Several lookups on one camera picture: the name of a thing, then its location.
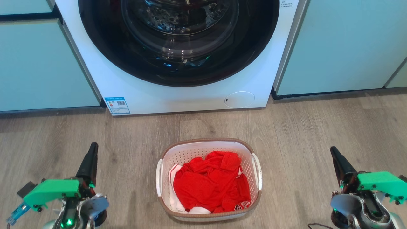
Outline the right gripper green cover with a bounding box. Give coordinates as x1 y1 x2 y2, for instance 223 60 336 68
330 146 407 205

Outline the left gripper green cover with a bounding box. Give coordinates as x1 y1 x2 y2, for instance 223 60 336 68
23 142 99 212

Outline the white perforated laundry basket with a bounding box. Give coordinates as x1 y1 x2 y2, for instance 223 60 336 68
156 138 263 222

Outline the blue energy label sticker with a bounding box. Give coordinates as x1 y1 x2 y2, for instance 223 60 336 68
105 97 131 115

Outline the narrow pale green cabinet door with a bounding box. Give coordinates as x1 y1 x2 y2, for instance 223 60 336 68
385 60 407 88

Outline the large pale green cabinet door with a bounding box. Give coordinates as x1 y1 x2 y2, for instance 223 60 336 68
0 18 101 112

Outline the black round washer door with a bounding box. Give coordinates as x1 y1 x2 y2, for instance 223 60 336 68
78 0 280 87

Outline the wide pale green cabinet panel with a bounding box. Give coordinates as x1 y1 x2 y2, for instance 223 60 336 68
274 0 407 96

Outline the round white filter cover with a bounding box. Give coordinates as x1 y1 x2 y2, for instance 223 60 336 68
224 91 255 109

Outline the red mesh garment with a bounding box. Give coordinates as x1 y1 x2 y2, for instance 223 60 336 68
173 151 252 213

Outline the white front-load washing machine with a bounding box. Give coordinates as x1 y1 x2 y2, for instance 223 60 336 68
54 0 301 116

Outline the small pale green drawer front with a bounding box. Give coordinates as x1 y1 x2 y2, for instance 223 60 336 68
0 0 53 15

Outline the blue cable connector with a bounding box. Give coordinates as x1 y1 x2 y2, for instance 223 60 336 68
7 202 31 226

